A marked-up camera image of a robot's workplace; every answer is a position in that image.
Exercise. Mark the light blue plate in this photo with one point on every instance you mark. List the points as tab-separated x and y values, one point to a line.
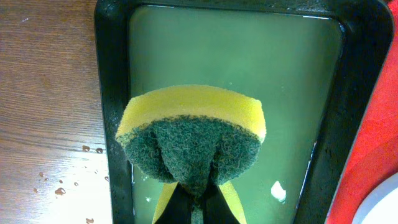
380	206

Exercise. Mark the red plastic tray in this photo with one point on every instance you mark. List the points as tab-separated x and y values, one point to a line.
374	155

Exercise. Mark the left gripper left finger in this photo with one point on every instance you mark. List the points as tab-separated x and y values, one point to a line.
174	205

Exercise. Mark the yellow green sponge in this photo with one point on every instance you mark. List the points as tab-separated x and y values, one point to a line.
193	135

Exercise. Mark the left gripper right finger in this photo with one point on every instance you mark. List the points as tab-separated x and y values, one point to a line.
215	208

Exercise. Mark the dark green tray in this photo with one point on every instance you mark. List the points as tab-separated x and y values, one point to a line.
313	64

